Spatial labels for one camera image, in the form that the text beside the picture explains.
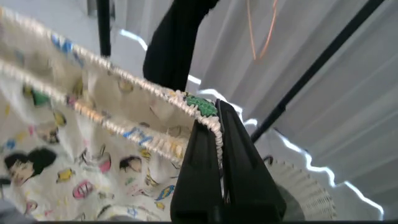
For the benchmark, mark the cream printed garment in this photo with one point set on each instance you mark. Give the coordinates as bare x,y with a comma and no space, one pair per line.
93,174

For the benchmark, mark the pink clothes hanger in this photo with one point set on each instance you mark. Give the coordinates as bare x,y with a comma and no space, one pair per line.
251,37

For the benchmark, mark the white curtain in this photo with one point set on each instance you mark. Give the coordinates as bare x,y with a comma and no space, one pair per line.
342,109

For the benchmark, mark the white laundry basket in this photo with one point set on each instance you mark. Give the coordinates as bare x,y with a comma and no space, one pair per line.
304,189

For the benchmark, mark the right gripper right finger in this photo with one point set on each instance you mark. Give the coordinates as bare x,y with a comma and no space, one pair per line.
248,186

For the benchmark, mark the black garment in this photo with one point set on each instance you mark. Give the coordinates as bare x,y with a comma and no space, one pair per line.
174,46

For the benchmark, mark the black clothes rack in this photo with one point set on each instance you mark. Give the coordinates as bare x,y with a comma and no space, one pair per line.
311,73

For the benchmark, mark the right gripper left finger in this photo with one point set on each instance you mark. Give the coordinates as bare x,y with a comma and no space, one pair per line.
196,186

